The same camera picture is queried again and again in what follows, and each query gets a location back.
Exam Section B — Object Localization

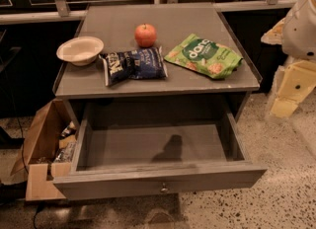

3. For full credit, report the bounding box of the green snack bag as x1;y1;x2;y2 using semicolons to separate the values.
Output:
164;34;243;80

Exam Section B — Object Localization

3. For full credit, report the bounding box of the brown cardboard box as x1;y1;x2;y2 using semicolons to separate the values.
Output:
11;100;71;201

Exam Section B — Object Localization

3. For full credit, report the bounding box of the grey top drawer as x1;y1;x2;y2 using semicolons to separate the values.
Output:
53;103;267;200

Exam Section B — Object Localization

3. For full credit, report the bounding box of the metal window railing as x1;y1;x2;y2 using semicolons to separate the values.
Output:
0;0;316;26

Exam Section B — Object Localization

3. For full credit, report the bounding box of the red apple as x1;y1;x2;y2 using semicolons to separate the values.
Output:
134;24;157;47

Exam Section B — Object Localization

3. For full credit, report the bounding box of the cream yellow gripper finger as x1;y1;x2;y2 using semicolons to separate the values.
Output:
271;60;316;117

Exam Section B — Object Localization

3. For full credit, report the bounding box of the black floor cable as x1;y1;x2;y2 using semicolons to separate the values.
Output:
0;54;45;229

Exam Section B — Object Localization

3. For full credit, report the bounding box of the dark blue chip bag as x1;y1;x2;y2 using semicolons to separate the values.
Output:
100;47;168;86

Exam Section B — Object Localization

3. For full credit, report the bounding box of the grey drawer cabinet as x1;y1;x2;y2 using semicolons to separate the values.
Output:
54;3;260;124

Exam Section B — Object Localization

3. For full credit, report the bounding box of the white paper bowl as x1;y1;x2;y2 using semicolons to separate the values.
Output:
56;37;104;66

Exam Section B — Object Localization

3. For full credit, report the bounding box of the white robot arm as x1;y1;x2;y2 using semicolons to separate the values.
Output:
271;0;316;117

